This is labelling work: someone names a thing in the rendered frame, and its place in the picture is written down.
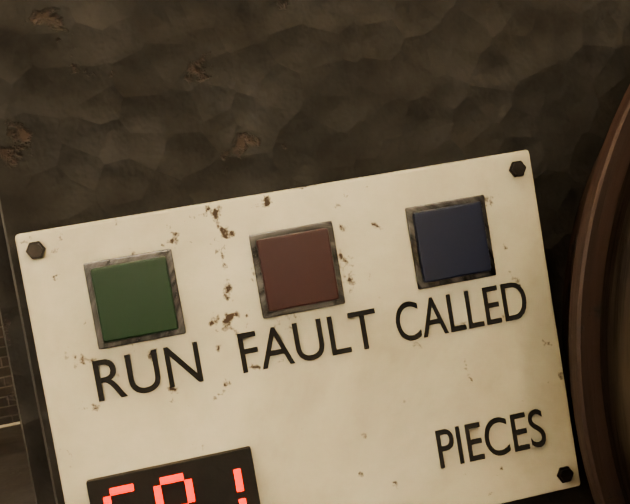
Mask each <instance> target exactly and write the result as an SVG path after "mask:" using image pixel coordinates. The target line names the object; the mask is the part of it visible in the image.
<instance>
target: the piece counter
mask: <svg viewBox="0 0 630 504"><path fill-rule="evenodd" d="M233 472H234V478H235V484H236V489H237V492H241V491H244V486H243V480H242V475H241V469H240V468H238V469H234V470H233ZM159 479H160V485H159V486H154V487H153V489H154V494H155V500H156V504H164V501H163V496H162V490H161V485H164V484H169V483H173V482H178V481H183V480H184V477H183V473H180V474H175V475H171V476H166V477H161V478H159ZM184 482H185V488H186V493H187V499H188V503H190V502H195V495H194V490H193V484H192V479H187V480H184ZM109 491H110V496H107V497H103V502H104V504H112V502H111V496H113V495H117V494H122V493H127V492H131V491H134V486H133V484H128V485H123V486H119V487H114V488H110V489H109ZM188 503H185V504H188ZM239 504H247V503H246V498H242V499H239Z"/></svg>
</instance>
